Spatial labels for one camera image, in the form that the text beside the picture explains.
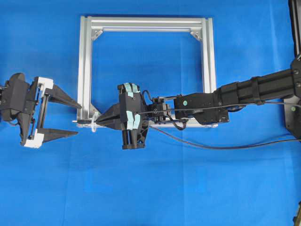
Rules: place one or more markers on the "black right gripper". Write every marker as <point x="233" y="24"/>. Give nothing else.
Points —
<point x="132" y="115"/>

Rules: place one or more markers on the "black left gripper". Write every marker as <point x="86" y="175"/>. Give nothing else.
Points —
<point x="18" y="100"/>

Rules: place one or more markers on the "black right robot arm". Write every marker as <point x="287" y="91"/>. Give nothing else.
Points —
<point x="211" y="108"/>

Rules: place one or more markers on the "white zip tie loop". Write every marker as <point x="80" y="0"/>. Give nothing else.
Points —
<point x="93" y="121"/>

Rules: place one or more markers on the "blue table cloth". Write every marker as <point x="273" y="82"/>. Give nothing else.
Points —
<point x="89" y="180"/>

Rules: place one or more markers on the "silver corner bracket near loop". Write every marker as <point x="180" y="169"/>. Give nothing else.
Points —
<point x="92" y="109"/>

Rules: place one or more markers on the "silver aluminium extrusion frame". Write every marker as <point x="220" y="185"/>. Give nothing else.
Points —
<point x="200" y="28"/>

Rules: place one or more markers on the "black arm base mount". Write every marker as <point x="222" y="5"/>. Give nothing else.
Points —
<point x="293" y="113"/>

